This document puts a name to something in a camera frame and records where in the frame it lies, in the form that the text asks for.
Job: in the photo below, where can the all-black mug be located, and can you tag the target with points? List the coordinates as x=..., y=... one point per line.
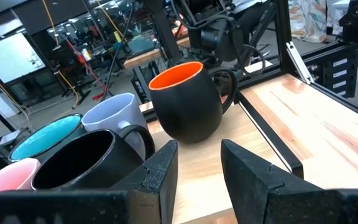
x=82, y=161

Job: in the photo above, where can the teal mug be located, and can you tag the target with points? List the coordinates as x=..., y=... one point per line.
x=45, y=137

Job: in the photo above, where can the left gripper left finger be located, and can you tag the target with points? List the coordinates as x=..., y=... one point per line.
x=154, y=177

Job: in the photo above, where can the black mug orange inside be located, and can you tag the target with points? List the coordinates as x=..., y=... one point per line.
x=188, y=109

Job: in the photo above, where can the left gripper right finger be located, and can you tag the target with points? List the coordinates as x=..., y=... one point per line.
x=259, y=193

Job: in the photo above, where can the black aluminium table frame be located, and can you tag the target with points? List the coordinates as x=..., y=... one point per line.
x=283, y=31

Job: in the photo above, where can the black box white labels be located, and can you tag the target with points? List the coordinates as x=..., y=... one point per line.
x=328, y=77

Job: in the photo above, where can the black clamp mount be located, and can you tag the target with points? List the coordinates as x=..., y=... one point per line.
x=356, y=18

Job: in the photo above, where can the pink mug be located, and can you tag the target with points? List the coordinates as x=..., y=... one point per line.
x=5, y=177

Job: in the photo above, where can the lavender mug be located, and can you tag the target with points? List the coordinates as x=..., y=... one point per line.
x=113, y=112

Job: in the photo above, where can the patterned cloth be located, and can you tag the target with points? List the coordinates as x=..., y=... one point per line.
x=306, y=18

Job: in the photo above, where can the silver corner bracket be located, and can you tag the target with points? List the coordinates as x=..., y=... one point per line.
x=300, y=63

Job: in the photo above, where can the background wooden table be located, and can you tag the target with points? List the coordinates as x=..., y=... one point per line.
x=141, y=59

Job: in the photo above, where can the white board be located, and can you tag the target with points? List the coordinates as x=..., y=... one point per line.
x=11, y=57

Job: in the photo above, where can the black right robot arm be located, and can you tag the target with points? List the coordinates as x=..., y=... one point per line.
x=216, y=34

